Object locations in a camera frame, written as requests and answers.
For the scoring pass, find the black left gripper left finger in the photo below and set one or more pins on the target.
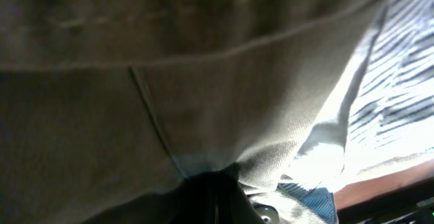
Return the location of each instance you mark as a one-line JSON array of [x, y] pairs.
[[197, 204]]

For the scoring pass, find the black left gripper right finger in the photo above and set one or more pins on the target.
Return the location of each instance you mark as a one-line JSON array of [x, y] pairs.
[[232, 205]]

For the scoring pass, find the light khaki green shorts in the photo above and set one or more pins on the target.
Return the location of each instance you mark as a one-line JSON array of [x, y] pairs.
[[109, 106]]

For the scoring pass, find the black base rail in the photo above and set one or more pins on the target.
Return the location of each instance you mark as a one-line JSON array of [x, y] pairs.
[[388, 212]]

